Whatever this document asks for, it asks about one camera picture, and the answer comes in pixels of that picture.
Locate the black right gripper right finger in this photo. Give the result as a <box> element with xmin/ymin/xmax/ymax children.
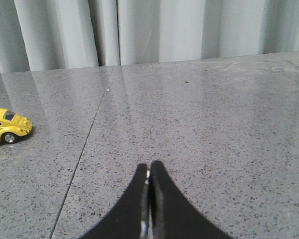
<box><xmin>150</xmin><ymin>160</ymin><xmax>230</xmax><ymax>239</ymax></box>

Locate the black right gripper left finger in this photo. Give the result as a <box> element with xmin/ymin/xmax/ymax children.
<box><xmin>81</xmin><ymin>163</ymin><xmax>149</xmax><ymax>239</ymax></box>

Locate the yellow toy beetle car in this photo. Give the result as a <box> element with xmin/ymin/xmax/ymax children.
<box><xmin>0</xmin><ymin>108</ymin><xmax>33</xmax><ymax>144</ymax></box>

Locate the grey-white curtain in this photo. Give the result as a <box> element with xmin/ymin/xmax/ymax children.
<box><xmin>0</xmin><ymin>0</ymin><xmax>299</xmax><ymax>73</ymax></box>

